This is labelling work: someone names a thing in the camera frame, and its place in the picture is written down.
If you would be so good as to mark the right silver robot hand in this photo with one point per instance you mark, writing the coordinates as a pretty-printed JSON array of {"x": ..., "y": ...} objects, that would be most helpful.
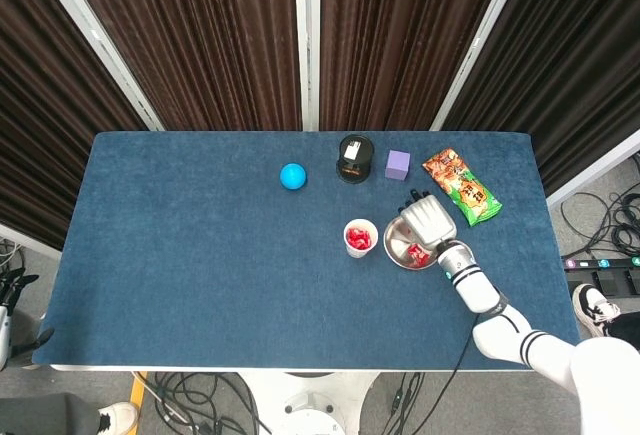
[{"x": 430, "y": 220}]

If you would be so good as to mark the red candy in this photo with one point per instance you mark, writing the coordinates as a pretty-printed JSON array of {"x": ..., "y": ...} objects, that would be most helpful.
[
  {"x": 361, "y": 232},
  {"x": 353, "y": 236},
  {"x": 416, "y": 254},
  {"x": 368, "y": 237},
  {"x": 360, "y": 245}
]

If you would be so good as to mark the blue ball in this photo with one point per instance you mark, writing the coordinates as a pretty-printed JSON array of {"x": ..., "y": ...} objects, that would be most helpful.
[{"x": 293, "y": 176}]

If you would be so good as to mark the steel bowl with candies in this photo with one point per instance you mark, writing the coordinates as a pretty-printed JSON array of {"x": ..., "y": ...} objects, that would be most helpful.
[{"x": 395, "y": 240}]

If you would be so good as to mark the brown curtain panel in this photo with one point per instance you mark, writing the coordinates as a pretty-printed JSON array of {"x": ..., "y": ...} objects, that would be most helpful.
[
  {"x": 575, "y": 55},
  {"x": 200, "y": 30},
  {"x": 400, "y": 30},
  {"x": 40, "y": 105}
]

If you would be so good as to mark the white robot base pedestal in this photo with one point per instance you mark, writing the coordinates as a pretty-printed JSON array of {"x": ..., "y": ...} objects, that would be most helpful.
[{"x": 350, "y": 395}]

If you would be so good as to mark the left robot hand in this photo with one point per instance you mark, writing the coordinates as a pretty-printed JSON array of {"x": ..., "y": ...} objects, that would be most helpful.
[{"x": 4, "y": 330}]

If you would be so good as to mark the blue velvet table cloth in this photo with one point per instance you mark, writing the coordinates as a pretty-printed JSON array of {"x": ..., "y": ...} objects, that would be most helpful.
[{"x": 200, "y": 255}]

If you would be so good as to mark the yellow floor tape strip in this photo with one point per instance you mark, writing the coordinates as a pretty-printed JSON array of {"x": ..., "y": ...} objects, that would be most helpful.
[{"x": 137, "y": 390}]

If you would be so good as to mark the white black sneaker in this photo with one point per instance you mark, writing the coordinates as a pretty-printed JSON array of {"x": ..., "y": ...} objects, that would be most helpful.
[{"x": 592, "y": 310}]

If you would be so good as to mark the dark grey trouser leg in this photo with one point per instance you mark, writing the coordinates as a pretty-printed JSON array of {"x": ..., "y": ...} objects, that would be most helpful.
[{"x": 50, "y": 415}]

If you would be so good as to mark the black trouser leg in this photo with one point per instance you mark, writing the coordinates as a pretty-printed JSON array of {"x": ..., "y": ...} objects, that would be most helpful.
[{"x": 627, "y": 327}]

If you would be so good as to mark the white barcode label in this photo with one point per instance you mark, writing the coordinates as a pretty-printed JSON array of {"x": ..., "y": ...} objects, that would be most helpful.
[{"x": 353, "y": 151}]

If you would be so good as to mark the green orange snack bag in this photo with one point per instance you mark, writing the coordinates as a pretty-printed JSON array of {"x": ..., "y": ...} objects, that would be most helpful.
[{"x": 465, "y": 190}]

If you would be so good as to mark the purple cube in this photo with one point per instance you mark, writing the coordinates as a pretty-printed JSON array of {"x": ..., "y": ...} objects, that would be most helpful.
[{"x": 397, "y": 165}]

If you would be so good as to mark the white paper cup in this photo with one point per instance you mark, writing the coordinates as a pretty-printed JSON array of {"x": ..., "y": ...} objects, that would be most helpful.
[{"x": 360, "y": 254}]

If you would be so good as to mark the white table frame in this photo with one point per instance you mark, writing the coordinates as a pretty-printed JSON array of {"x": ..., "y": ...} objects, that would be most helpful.
[{"x": 200, "y": 368}]

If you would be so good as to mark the black cylindrical can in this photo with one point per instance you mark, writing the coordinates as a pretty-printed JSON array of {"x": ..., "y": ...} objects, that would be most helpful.
[{"x": 355, "y": 173}]

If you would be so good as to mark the black foot pedal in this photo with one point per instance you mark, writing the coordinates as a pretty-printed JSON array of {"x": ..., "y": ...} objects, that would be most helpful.
[{"x": 615, "y": 280}]

